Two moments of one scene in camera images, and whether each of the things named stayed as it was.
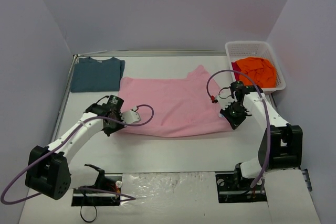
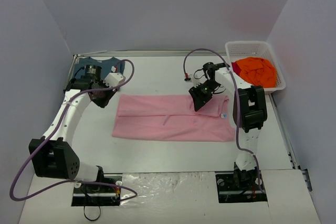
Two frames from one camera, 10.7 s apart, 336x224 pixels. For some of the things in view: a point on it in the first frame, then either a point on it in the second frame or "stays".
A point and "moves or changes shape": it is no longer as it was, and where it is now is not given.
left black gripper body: x=110 y=128 to x=105 y=96
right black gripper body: x=233 y=121 to x=200 y=96
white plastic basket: x=235 y=50 stays
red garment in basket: x=235 y=67 stays
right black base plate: x=232 y=187 stays
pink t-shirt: x=181 y=107 moves or changes shape
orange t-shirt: x=261 y=70 stays
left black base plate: x=110 y=183 stays
